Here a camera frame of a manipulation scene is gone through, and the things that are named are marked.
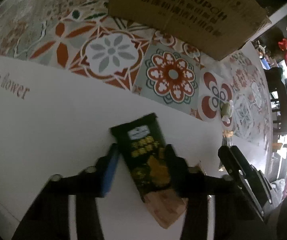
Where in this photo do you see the orange-brown wafer packet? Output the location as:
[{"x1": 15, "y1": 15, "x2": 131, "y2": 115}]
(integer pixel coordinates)
[{"x1": 144, "y1": 189, "x2": 187, "y2": 229}]

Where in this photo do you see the black beef cracker packet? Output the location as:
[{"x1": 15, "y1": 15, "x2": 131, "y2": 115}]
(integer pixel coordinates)
[{"x1": 110, "y1": 113, "x2": 171, "y2": 203}]

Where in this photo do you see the white pale green candy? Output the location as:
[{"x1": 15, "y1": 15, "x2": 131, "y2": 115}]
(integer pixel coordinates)
[{"x1": 221, "y1": 100, "x2": 233, "y2": 122}]

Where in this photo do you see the dark wooden chair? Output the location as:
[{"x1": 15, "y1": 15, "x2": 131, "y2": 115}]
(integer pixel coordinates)
[{"x1": 264, "y1": 68, "x2": 287, "y2": 135}]

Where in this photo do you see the brown cardboard box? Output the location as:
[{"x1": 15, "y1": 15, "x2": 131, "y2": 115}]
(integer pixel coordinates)
[{"x1": 108, "y1": 0, "x2": 271, "y2": 61}]

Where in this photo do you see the patterned floral table runner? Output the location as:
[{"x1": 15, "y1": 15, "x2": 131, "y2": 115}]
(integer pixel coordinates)
[{"x1": 0, "y1": 0, "x2": 272, "y2": 150}]

